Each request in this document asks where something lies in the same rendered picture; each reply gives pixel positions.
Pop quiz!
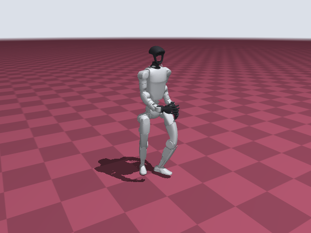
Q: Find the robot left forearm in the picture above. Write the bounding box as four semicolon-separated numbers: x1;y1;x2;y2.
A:
163;90;171;106

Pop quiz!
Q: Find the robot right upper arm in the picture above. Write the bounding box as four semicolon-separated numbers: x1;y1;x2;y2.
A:
138;70;150;98

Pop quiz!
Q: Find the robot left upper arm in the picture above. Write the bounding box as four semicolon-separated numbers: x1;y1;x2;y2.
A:
165;67;171;91

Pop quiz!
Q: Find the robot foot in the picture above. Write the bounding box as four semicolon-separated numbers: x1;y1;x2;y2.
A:
139;164;147;175
154;165;172;175

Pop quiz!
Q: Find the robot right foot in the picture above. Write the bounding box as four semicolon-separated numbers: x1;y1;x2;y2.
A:
139;164;147;175

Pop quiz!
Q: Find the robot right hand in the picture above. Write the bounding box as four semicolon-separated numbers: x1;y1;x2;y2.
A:
157;102;179;115

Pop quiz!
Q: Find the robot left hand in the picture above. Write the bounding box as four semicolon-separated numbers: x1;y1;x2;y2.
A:
171;101;179;120

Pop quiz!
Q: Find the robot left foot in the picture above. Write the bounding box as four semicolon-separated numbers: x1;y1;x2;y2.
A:
154;165;172;175

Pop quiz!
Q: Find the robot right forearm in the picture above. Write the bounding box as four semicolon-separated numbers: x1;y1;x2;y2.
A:
140;94;161;112

